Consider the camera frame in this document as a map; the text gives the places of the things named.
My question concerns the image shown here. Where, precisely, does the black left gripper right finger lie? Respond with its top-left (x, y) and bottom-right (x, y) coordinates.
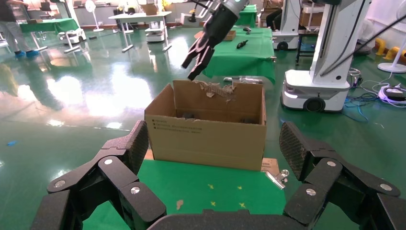
top-left (279, 121), bottom-right (406, 230)

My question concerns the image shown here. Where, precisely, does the silver binder clip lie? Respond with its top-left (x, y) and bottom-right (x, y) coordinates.
top-left (265, 169), bottom-right (290, 190)

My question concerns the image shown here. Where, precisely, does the long black robot cable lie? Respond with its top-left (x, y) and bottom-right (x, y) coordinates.
top-left (319, 14), bottom-right (406, 78)

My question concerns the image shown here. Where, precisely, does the white fan floor stand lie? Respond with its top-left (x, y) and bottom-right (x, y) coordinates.
top-left (377, 38), bottom-right (406, 74)

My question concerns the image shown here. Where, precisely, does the green cloth covered table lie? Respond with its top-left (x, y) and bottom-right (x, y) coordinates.
top-left (203, 27), bottom-right (277, 85)
top-left (19, 18), bottom-right (80, 53)

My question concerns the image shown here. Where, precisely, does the white metal table leg frame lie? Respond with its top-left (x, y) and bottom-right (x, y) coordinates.
top-left (223, 76), bottom-right (264, 85)

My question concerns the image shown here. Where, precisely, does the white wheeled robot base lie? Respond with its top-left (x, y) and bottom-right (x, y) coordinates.
top-left (58, 28), bottom-right (87, 45)
top-left (145, 21), bottom-right (168, 43)

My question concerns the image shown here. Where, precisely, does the white wheeled column robot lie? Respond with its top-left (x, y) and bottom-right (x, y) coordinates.
top-left (272, 0), bottom-right (303, 52)
top-left (281, 0), bottom-right (372, 114)

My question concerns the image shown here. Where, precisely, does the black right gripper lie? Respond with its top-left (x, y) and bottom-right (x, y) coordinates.
top-left (181, 3), bottom-right (239, 81)

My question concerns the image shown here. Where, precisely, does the white pedestal fan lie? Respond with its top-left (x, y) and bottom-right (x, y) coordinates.
top-left (84, 0), bottom-right (105, 33)

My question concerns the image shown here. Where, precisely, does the green table cloth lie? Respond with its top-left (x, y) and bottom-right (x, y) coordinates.
top-left (82, 159), bottom-right (288, 230)

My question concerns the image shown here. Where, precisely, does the white power strip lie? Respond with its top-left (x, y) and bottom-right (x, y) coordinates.
top-left (378, 84), bottom-right (406, 105)

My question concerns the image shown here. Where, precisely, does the blue floor cable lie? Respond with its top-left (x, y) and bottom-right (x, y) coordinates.
top-left (342, 94), bottom-right (382, 124)

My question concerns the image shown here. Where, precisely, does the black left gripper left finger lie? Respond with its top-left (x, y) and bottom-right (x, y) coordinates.
top-left (30, 120), bottom-right (167, 230)

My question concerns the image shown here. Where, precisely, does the black metal side table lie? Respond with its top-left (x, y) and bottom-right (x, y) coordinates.
top-left (295, 28), bottom-right (322, 66)

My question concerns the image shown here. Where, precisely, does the white work table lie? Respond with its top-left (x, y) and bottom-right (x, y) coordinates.
top-left (108, 11), bottom-right (173, 53)

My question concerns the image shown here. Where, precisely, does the shallow cardboard box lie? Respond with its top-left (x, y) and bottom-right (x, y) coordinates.
top-left (194, 29), bottom-right (237, 42)

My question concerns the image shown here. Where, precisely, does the large open cardboard carton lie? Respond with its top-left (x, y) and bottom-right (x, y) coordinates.
top-left (144, 79), bottom-right (268, 172)

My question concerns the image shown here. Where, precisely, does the person in grey trousers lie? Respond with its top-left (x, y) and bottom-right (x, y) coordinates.
top-left (0, 0), bottom-right (40, 59)

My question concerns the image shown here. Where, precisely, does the brown cardboard box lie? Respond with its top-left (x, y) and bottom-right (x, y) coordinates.
top-left (139, 3), bottom-right (160, 16)

